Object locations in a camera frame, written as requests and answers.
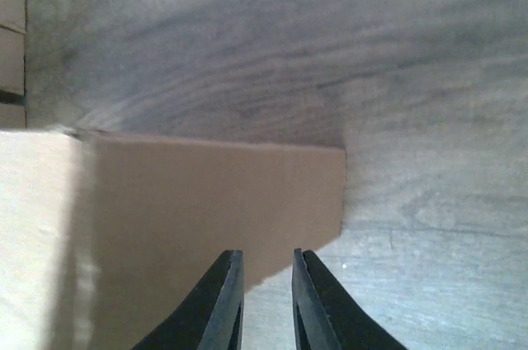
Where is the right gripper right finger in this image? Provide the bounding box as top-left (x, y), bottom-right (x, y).
top-left (292, 248), bottom-right (406, 350)

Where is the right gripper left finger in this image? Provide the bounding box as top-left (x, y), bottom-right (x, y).
top-left (134, 250), bottom-right (244, 350)

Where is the cardboard box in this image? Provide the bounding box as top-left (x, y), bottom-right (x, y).
top-left (1, 130), bottom-right (347, 349)

